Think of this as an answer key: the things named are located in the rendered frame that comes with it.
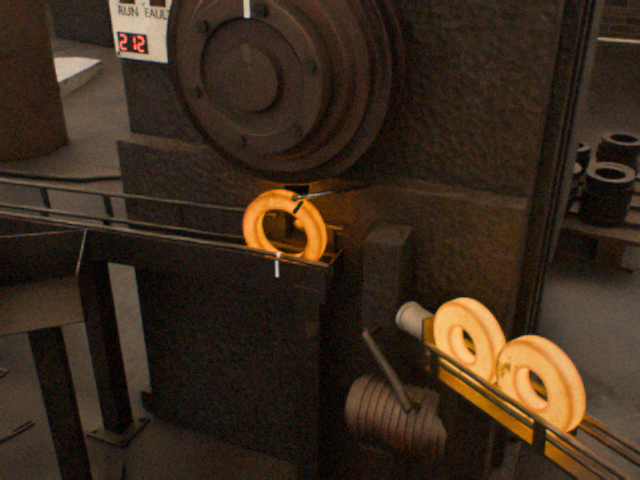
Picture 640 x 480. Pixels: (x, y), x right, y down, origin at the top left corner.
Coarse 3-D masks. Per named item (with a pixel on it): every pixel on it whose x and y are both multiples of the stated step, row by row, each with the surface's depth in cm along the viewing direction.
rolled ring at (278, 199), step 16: (272, 192) 146; (288, 192) 146; (256, 208) 148; (272, 208) 146; (288, 208) 145; (304, 208) 143; (256, 224) 150; (304, 224) 145; (320, 224) 145; (256, 240) 152; (320, 240) 145; (304, 256) 148
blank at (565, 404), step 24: (528, 336) 110; (504, 360) 113; (528, 360) 108; (552, 360) 104; (504, 384) 114; (528, 384) 113; (552, 384) 105; (576, 384) 103; (552, 408) 106; (576, 408) 103
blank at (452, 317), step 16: (448, 304) 122; (464, 304) 119; (480, 304) 119; (448, 320) 124; (464, 320) 120; (480, 320) 116; (448, 336) 125; (480, 336) 117; (496, 336) 116; (448, 352) 126; (464, 352) 125; (480, 352) 118; (496, 352) 115; (480, 368) 119; (464, 384) 124; (480, 384) 120
